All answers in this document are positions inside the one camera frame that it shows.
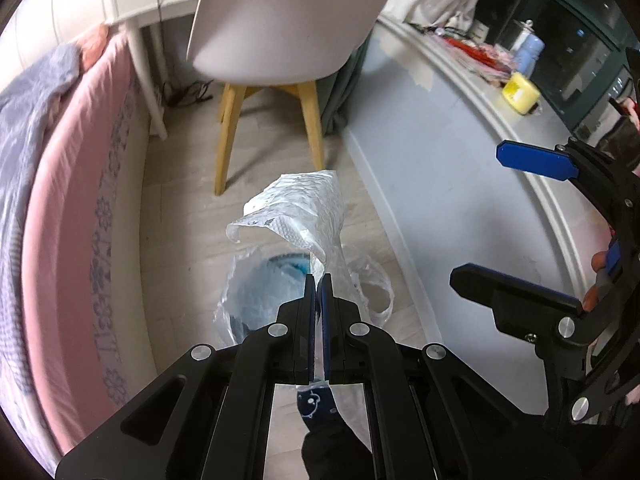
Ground translucent garbage bag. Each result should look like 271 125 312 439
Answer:
212 252 396 351

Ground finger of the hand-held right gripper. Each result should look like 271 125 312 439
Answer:
495 139 640 226
450 264 588 346

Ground bed with pink sheet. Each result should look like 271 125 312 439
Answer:
0 30 166 461

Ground black cables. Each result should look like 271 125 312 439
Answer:
155 80 213 108

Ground red packet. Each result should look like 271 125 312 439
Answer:
442 35 501 61

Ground cream padded headboard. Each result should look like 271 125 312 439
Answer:
0 0 131 96

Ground blue-grey blanket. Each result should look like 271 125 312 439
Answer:
0 44 83 271

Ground light blue thermos bottle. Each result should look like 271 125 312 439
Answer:
515 35 545 78

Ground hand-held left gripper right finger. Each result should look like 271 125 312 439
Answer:
320 272 576 480

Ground navy printed sock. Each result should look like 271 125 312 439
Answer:
295 382 341 433

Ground person's right hand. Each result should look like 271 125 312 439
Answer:
582 250 613 313

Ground yellow jar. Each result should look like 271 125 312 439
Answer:
501 72 542 113

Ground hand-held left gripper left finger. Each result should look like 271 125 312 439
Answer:
55 272 318 480

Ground bubble wrap sheet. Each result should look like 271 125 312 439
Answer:
225 169 373 453

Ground green curtain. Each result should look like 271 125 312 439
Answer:
320 42 371 136

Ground white chair with wooden legs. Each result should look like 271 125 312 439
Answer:
186 0 411 196

